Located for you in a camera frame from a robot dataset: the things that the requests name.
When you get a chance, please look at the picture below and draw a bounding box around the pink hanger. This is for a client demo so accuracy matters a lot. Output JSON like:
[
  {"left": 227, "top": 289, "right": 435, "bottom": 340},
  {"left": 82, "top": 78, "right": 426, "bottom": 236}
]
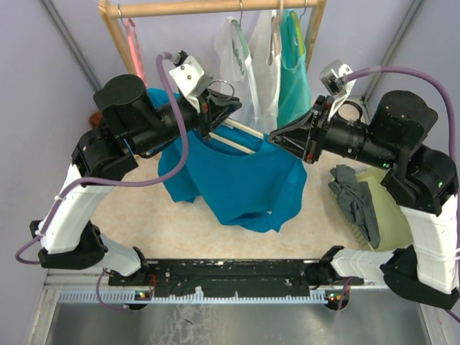
[{"left": 115, "top": 4, "right": 149, "bottom": 88}]

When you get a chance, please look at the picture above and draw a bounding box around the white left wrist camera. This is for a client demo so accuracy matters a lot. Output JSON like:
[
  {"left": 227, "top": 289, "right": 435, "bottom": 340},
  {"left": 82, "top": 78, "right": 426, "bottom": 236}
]
[{"left": 169, "top": 50, "right": 213, "bottom": 113}]

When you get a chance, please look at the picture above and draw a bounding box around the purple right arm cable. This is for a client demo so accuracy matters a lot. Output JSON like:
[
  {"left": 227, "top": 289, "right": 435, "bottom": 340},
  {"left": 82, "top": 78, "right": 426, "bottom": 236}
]
[{"left": 341, "top": 65, "right": 460, "bottom": 259}]

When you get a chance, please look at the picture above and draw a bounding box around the green hanger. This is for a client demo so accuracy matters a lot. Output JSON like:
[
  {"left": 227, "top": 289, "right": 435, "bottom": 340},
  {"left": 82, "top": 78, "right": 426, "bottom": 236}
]
[{"left": 230, "top": 19, "right": 250, "bottom": 80}]

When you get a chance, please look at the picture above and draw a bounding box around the brown cloth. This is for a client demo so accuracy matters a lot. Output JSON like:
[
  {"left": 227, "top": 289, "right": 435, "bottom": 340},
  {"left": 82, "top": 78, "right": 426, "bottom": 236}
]
[{"left": 89, "top": 111, "right": 102, "bottom": 129}]

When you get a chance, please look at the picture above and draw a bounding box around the grey t-shirt in basket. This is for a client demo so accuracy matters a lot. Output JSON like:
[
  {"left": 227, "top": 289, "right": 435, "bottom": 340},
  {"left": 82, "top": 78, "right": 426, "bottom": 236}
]
[{"left": 328, "top": 165, "right": 381, "bottom": 249}]

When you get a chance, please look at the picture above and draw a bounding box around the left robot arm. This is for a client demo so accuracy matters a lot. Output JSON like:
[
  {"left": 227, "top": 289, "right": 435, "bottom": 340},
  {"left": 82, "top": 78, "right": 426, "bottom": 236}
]
[{"left": 30, "top": 74, "right": 180, "bottom": 285}]

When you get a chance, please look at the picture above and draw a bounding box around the blue t-shirt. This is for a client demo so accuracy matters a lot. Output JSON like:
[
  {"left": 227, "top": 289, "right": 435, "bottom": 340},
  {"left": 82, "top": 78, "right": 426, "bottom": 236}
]
[{"left": 147, "top": 87, "right": 309, "bottom": 234}]

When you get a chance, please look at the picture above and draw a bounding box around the white toothed cable strip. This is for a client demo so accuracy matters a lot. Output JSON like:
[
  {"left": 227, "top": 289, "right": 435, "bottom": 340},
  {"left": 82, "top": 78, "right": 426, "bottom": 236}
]
[{"left": 57, "top": 289, "right": 351, "bottom": 305}]

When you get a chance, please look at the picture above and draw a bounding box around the wooden clothes rack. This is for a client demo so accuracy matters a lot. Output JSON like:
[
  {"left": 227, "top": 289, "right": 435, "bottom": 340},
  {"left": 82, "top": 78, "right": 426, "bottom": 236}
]
[{"left": 98, "top": 0, "right": 326, "bottom": 73}]

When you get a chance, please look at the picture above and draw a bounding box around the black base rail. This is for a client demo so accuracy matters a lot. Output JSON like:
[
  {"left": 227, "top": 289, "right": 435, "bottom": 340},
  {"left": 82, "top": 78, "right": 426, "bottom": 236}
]
[{"left": 109, "top": 259, "right": 345, "bottom": 298}]

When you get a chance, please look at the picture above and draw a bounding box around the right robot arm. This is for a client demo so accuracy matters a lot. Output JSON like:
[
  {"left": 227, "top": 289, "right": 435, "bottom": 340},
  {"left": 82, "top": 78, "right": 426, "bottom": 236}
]
[{"left": 268, "top": 91, "right": 459, "bottom": 311}]

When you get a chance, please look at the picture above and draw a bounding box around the white t-shirt on green hanger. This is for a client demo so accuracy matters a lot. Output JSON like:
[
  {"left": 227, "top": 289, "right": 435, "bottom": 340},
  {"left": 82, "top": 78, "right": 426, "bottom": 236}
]
[{"left": 214, "top": 17, "right": 262, "bottom": 129}]

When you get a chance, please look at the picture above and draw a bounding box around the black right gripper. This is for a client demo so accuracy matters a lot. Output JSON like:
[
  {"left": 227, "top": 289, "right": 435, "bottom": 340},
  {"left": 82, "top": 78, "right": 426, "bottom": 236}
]
[{"left": 267, "top": 94, "right": 398, "bottom": 171}]

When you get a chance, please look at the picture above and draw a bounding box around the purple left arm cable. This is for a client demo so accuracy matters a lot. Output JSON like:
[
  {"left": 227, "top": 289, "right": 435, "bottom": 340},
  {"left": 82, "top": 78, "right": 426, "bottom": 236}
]
[{"left": 14, "top": 50, "right": 190, "bottom": 266}]

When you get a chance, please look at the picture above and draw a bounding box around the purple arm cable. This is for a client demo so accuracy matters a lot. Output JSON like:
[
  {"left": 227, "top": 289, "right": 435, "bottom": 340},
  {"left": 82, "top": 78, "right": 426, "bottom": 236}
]
[
  {"left": 14, "top": 50, "right": 190, "bottom": 266},
  {"left": 341, "top": 65, "right": 460, "bottom": 259}
]

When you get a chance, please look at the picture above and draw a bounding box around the cream hanger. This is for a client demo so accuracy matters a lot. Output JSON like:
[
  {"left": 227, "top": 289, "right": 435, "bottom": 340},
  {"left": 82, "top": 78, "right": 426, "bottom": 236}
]
[{"left": 205, "top": 78, "right": 265, "bottom": 156}]

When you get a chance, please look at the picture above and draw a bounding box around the yellow hanger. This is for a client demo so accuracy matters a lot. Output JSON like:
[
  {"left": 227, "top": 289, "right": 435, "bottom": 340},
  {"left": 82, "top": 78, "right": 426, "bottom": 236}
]
[{"left": 290, "top": 11, "right": 305, "bottom": 55}]

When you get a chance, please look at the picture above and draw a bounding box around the wooden hanger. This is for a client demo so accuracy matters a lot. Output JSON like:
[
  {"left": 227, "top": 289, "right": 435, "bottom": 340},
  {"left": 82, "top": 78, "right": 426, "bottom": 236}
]
[{"left": 270, "top": 0, "right": 284, "bottom": 57}]

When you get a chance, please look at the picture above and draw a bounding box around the white t-shirt on wooden hanger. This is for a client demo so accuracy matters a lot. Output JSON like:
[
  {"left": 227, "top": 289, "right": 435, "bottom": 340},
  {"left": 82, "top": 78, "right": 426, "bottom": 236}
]
[{"left": 249, "top": 10, "right": 281, "bottom": 134}]

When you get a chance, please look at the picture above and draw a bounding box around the light green perforated basket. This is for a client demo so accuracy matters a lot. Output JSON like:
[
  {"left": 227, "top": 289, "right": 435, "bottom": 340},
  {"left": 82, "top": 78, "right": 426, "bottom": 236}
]
[{"left": 331, "top": 167, "right": 413, "bottom": 252}]

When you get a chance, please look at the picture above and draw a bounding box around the teal t-shirt on hanger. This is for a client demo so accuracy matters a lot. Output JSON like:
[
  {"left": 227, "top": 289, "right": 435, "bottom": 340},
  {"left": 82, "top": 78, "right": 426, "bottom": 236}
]
[{"left": 277, "top": 9, "right": 311, "bottom": 128}]

